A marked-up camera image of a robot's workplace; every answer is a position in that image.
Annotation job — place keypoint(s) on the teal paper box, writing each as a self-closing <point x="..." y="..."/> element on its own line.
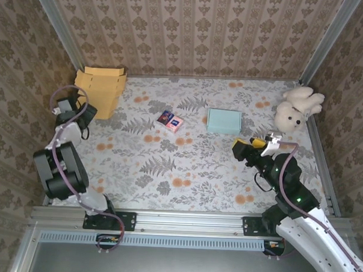
<point x="224" y="121"/>

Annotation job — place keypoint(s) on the yellow paper box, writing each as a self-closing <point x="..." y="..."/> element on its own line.
<point x="105" y="87"/>

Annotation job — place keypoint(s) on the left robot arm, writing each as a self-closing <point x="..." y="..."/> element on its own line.
<point x="44" y="166"/>

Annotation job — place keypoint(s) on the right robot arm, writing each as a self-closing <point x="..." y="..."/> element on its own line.
<point x="309" y="244"/>

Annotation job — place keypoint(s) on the white plush dog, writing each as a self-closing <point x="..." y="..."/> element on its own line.
<point x="290" y="116"/>

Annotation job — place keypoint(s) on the black right controller board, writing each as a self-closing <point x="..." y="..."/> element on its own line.
<point x="273" y="247"/>

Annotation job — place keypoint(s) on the black controller board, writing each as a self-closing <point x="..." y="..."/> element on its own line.
<point x="273" y="247"/>
<point x="107" y="239"/>

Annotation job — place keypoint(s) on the floral table mat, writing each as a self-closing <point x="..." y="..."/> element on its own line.
<point x="201" y="91"/>

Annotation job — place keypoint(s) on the pink tissue pack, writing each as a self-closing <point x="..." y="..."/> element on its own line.
<point x="174" y="124"/>

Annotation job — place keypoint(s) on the dark blue tissue pack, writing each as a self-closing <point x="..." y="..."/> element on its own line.
<point x="165" y="117"/>

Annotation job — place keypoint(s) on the black left controller board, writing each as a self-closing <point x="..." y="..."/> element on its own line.
<point x="107" y="239"/>

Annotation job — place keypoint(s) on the grey metal sheet panel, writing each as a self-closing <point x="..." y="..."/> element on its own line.
<point x="188" y="265"/>

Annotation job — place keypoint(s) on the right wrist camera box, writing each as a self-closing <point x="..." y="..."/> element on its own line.
<point x="271" y="146"/>

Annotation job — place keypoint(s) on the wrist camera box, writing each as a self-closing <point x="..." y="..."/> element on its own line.
<point x="271" y="146"/>
<point x="63" y="106"/>

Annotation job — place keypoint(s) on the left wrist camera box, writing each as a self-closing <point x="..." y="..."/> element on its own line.
<point x="63" y="106"/>

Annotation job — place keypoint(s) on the aluminium right side rail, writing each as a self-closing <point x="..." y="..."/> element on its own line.
<point x="318" y="145"/>

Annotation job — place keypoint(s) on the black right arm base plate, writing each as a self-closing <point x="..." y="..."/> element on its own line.
<point x="248" y="226"/>

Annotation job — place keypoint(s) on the aluminium back rail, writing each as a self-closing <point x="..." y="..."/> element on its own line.
<point x="202" y="78"/>

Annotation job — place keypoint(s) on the aluminium mounting rail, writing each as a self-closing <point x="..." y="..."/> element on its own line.
<point x="189" y="222"/>

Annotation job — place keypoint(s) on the aluminium left frame post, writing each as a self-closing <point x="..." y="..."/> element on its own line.
<point x="54" y="19"/>

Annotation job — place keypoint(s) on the aluminium frame post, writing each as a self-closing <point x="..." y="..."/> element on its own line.
<point x="54" y="19"/>
<point x="330" y="37"/>

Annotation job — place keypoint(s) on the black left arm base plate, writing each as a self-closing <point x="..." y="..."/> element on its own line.
<point x="129" y="221"/>

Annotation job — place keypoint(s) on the aluminium right frame post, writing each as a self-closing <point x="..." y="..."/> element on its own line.
<point x="330" y="37"/>

